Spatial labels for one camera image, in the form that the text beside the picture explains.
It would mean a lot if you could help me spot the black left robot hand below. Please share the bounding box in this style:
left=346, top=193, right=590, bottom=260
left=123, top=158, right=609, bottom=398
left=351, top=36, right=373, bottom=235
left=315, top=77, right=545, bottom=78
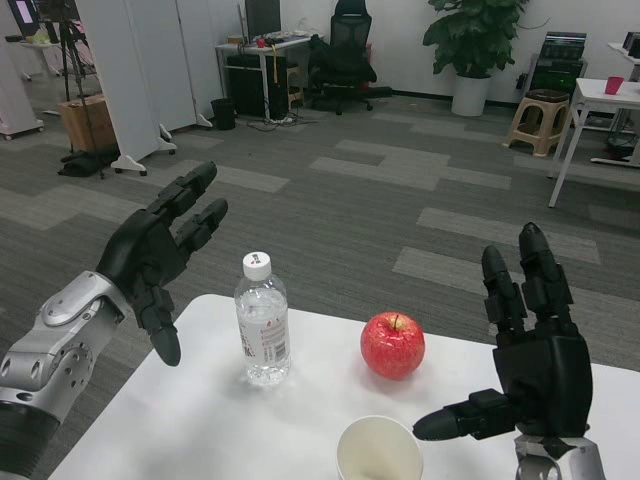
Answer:
left=94, top=160, right=230, bottom=368

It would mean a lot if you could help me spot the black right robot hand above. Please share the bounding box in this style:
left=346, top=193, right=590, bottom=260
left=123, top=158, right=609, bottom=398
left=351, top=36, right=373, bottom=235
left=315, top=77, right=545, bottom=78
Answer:
left=411, top=221, right=593, bottom=448

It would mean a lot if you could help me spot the clear plastic water bottle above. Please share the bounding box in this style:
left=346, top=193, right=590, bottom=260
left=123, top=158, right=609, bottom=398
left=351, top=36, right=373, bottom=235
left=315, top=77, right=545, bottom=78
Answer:
left=233, top=251, right=292, bottom=387

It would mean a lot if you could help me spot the black bag on floor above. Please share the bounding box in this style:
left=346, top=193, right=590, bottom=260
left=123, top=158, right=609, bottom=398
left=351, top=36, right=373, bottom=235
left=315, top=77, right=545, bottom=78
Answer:
left=56, top=149, right=121, bottom=179

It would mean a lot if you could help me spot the brown cardboard box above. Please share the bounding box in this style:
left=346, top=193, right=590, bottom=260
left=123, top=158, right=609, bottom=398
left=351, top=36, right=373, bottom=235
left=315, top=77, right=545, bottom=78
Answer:
left=59, top=93, right=119, bottom=154

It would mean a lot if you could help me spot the red apple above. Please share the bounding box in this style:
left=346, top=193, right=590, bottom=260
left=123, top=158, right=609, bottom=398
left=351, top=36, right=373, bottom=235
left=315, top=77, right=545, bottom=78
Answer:
left=360, top=311, right=427, bottom=381

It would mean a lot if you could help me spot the black waste bin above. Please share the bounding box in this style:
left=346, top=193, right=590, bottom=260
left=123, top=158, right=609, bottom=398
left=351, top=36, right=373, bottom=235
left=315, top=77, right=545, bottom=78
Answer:
left=210, top=97, right=237, bottom=132

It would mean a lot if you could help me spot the white rolling partition panel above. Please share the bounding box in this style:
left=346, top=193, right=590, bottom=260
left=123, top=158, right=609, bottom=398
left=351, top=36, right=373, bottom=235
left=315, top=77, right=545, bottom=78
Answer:
left=0, top=29, right=45, bottom=141
left=147, top=0, right=224, bottom=130
left=74, top=0, right=178, bottom=176

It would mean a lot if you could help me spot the white paper cup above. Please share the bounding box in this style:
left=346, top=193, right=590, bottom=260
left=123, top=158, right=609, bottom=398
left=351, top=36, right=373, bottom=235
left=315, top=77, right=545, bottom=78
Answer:
left=336, top=415, right=425, bottom=480

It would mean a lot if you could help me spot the black computer tower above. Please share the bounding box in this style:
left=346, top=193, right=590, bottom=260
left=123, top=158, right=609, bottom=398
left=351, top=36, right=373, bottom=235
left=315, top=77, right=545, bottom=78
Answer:
left=225, top=53, right=289, bottom=119

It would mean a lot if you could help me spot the white office desk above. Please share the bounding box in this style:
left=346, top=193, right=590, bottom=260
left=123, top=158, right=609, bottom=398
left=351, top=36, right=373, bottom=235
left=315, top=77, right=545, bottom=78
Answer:
left=214, top=34, right=324, bottom=121

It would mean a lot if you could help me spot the white side table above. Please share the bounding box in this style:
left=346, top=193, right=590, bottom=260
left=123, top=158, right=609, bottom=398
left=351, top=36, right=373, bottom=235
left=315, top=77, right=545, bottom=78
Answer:
left=547, top=77, right=640, bottom=209

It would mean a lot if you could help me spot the beige plastic stool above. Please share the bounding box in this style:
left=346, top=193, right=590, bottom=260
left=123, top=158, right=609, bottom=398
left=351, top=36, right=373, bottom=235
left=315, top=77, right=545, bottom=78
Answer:
left=507, top=88, right=571, bottom=157

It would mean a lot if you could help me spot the black computer monitor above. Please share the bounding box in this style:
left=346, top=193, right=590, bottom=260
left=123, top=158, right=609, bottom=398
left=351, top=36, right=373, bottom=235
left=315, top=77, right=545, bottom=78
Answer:
left=244, top=0, right=282, bottom=40

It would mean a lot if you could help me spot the black office chair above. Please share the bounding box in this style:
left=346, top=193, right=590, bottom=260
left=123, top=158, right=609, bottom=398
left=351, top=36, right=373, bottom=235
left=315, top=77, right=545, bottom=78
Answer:
left=306, top=0, right=394, bottom=116

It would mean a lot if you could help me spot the white plant pot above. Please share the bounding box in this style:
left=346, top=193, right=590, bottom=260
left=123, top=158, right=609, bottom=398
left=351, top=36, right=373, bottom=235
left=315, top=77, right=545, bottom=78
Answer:
left=451, top=73, right=492, bottom=118

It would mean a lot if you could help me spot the black equipment stack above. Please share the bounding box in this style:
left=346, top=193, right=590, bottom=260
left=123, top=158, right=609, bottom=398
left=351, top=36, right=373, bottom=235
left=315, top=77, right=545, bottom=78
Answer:
left=526, top=30, right=588, bottom=97

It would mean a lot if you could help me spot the green potted plant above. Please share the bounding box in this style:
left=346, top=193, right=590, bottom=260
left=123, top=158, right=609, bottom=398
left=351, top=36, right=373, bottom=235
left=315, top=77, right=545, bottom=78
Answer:
left=422, top=0, right=530, bottom=80

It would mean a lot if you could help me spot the black camera tripod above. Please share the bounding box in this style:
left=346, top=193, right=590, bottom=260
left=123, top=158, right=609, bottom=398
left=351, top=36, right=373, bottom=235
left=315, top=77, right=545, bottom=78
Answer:
left=52, top=0, right=106, bottom=180

